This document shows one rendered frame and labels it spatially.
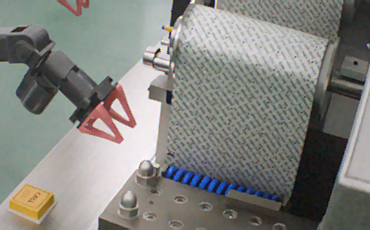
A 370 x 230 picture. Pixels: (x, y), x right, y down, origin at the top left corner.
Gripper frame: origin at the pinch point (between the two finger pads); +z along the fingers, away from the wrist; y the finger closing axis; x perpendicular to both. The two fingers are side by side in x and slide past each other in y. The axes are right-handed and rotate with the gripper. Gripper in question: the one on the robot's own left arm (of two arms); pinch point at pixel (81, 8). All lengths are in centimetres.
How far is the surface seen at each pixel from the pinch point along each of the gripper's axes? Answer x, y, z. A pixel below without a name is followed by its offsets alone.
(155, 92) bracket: -32, -49, 9
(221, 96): -46, -58, 9
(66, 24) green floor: 121, 206, 51
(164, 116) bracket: -31, -48, 14
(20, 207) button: -3, -66, 17
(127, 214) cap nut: -30, -74, 18
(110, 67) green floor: 84, 162, 73
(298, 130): -57, -60, 18
